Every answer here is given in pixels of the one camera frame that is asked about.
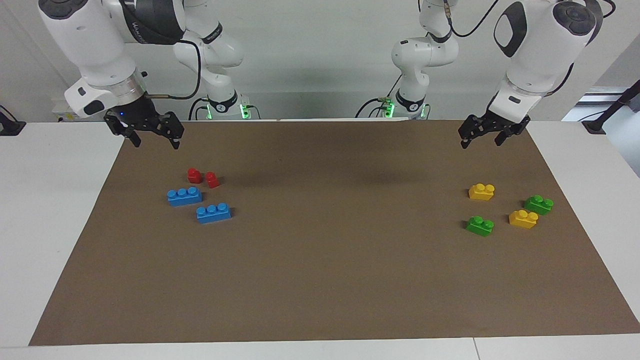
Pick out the blue three-stud toy brick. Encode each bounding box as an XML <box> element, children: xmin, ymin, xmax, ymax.
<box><xmin>167</xmin><ymin>187</ymin><xmax>203</xmax><ymax>207</ymax></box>
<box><xmin>195</xmin><ymin>203</ymin><xmax>232</xmax><ymax>225</ymax></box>

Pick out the green two-stud toy brick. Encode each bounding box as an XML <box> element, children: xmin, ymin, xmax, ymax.
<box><xmin>523</xmin><ymin>195</ymin><xmax>554</xmax><ymax>216</ymax></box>
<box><xmin>465</xmin><ymin>216</ymin><xmax>495</xmax><ymax>237</ymax></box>

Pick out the yellow two-stud toy brick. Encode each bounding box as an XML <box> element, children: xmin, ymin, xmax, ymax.
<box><xmin>468</xmin><ymin>183</ymin><xmax>496</xmax><ymax>201</ymax></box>
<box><xmin>508</xmin><ymin>209</ymin><xmax>540</xmax><ymax>230</ymax></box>

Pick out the white power box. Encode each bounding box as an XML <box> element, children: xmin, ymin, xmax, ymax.
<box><xmin>51</xmin><ymin>97</ymin><xmax>71</xmax><ymax>123</ymax></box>

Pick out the black stand with pole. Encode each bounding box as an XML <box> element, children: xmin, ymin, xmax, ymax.
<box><xmin>581</xmin><ymin>79</ymin><xmax>640</xmax><ymax>135</ymax></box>

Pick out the black table clamp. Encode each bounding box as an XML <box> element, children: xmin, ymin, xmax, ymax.
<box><xmin>0</xmin><ymin>105</ymin><xmax>27</xmax><ymax>137</ymax></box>

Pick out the brown table mat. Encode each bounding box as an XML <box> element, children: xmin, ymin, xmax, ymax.
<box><xmin>29</xmin><ymin>119</ymin><xmax>640</xmax><ymax>347</ymax></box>

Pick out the black base cable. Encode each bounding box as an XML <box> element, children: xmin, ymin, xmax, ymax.
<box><xmin>355</xmin><ymin>97</ymin><xmax>389</xmax><ymax>119</ymax></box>
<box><xmin>188</xmin><ymin>97</ymin><xmax>210</xmax><ymax>121</ymax></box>

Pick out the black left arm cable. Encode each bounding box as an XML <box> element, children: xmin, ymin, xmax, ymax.
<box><xmin>442</xmin><ymin>0</ymin><xmax>617</xmax><ymax>97</ymax></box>

